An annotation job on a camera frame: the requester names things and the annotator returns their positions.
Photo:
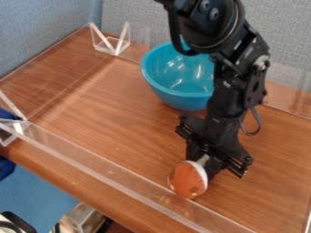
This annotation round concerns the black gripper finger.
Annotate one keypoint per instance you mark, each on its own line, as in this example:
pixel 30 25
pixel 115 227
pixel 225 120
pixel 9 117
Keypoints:
pixel 194 151
pixel 214 167

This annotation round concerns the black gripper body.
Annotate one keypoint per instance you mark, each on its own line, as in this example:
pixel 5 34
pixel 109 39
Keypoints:
pixel 217 134

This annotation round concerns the brown white toy mushroom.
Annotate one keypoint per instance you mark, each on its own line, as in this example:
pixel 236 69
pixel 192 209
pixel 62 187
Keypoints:
pixel 189 178

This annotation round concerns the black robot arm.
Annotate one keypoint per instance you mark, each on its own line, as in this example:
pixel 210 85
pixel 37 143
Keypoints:
pixel 212 27

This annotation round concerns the blue plastic bowl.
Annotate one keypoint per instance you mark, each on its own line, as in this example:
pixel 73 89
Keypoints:
pixel 181 79

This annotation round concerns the clear acrylic back barrier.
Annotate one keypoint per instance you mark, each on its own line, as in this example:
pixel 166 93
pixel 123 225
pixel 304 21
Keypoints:
pixel 284 97

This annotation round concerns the clear acrylic barrier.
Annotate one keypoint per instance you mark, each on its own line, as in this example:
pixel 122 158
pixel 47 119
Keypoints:
pixel 284 97
pixel 101 179

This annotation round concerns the clear acrylic front barrier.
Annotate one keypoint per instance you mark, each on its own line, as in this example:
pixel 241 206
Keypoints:
pixel 101 179

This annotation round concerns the metal object under table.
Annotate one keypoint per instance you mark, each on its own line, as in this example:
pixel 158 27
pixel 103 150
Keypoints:
pixel 83 219

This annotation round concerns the blue cloth object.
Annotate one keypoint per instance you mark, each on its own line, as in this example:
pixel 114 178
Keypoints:
pixel 7 120

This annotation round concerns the black white object bottom-left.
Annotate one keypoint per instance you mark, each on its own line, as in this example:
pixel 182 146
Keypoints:
pixel 13 224

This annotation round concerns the clear acrylic corner bracket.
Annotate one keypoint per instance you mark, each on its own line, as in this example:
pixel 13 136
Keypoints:
pixel 107 44

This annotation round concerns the clear acrylic left bracket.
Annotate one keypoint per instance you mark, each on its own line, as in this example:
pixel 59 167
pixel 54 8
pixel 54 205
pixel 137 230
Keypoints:
pixel 19 126

